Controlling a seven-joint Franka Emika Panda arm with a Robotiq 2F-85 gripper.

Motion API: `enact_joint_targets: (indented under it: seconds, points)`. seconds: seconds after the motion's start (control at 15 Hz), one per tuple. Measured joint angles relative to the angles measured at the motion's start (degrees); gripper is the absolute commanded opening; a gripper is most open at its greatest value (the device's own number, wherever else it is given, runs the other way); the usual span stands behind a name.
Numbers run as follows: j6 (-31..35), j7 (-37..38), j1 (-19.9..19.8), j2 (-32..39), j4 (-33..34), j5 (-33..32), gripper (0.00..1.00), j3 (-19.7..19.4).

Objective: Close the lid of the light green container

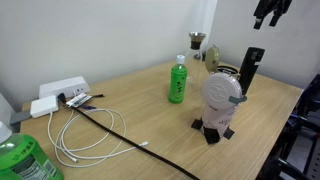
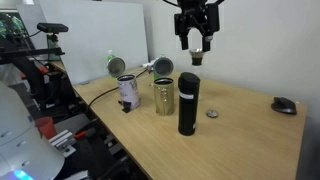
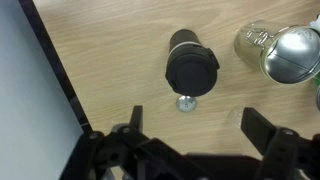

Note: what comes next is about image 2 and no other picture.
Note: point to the black metal stand frame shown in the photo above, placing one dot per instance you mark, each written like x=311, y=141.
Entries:
x=57, y=94

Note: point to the aluminium extrusion bracket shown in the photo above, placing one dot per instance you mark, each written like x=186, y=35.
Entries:
x=64, y=142

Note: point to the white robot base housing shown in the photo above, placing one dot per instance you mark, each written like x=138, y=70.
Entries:
x=25, y=154

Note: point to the green plastic bottle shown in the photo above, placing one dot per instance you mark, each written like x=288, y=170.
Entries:
x=110, y=55

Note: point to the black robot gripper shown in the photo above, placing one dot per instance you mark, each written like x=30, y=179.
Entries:
x=197, y=14

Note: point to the purple white metal canister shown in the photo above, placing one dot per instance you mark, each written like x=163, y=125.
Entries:
x=127, y=84

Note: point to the light green metal canister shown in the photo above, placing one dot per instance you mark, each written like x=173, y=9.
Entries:
x=163, y=86

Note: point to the black camera on stand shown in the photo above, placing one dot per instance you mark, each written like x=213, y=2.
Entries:
x=52, y=28

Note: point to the black thermos bottle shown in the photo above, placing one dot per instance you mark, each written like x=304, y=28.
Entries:
x=188, y=84

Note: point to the black computer mouse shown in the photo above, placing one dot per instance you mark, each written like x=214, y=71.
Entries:
x=284, y=105

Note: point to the glass carafe with metal funnel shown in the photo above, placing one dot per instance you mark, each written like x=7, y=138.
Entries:
x=197, y=57

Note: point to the white divider panel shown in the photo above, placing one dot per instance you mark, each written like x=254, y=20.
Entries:
x=95, y=29

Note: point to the red plastic cup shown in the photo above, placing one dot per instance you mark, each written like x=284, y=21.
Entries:
x=46, y=127

